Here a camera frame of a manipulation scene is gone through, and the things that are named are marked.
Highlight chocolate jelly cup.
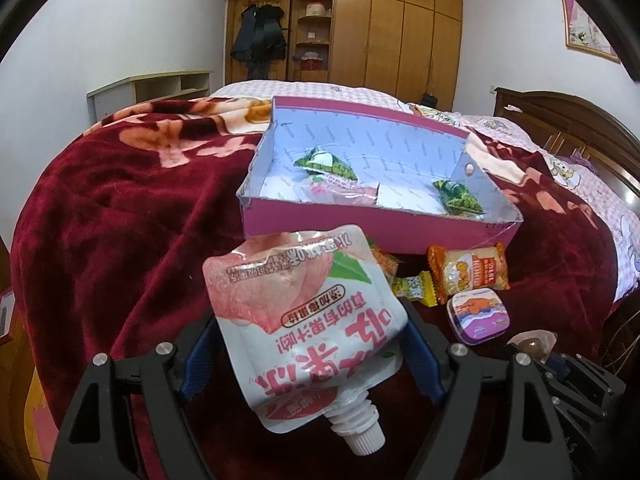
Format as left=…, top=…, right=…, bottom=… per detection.
left=508, top=330, right=558, bottom=363

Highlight purple mint tin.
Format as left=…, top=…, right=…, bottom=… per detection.
left=447, top=288, right=510, bottom=346

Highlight rice cracker orange pack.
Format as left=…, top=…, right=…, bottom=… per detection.
left=426, top=243, right=510, bottom=304

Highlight yellow candy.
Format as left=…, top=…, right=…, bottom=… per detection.
left=392, top=271, right=438, bottom=308

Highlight green peas snack bag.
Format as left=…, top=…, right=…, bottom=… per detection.
left=433, top=180, right=484, bottom=214

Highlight large peach jelly pouch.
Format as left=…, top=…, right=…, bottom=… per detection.
left=203, top=224, right=408, bottom=456

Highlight small peach jelly pouch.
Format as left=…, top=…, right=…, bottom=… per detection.
left=294, top=177, right=378, bottom=206

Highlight small green snack bag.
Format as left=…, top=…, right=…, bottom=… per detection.
left=294, top=146, right=358, bottom=181

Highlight dark red floral blanket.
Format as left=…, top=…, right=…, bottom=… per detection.
left=8, top=96, right=622, bottom=480

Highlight wooden headboard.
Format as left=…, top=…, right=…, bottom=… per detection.
left=494, top=88, right=639, bottom=211

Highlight pink cardboard box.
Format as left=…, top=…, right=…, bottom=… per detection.
left=238, top=96, right=523, bottom=255

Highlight black bag by wardrobe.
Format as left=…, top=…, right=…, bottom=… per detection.
left=419, top=92, right=438, bottom=108

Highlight low white shelf unit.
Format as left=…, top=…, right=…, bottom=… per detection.
left=87, top=70, right=210, bottom=122

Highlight wooden wardrobe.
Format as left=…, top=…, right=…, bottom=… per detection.
left=226, top=0, right=463, bottom=110

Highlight red pot on shelf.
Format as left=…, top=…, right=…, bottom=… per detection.
left=294, top=51, right=324, bottom=70

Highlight dark hanging coats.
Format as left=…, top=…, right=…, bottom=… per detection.
left=230, top=3, right=288, bottom=80

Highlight round box on shelf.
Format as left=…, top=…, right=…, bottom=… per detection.
left=305, top=1, right=326, bottom=18

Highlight framed wall picture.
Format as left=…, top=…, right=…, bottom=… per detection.
left=561, top=0, right=620, bottom=63

